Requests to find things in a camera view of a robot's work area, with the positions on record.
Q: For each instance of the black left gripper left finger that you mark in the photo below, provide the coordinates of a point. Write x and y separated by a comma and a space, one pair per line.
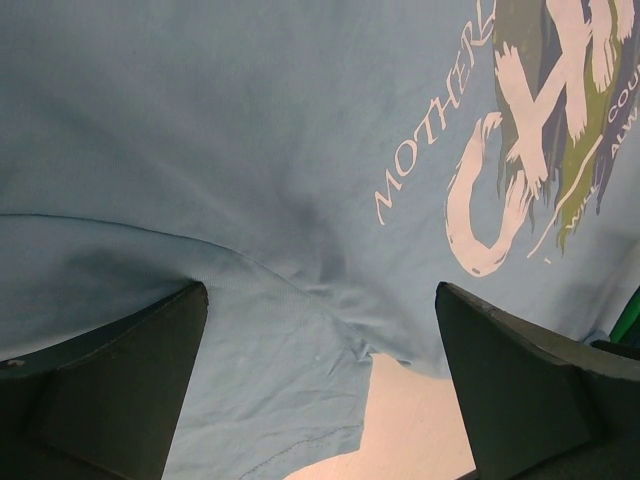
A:
105, 404

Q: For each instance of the light blue printed t-shirt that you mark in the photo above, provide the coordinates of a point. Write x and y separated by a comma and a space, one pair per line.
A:
320, 166

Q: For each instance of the green folded t-shirt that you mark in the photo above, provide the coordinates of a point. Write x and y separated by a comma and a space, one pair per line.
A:
626, 330

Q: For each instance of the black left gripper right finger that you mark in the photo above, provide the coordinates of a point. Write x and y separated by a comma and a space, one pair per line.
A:
536, 404

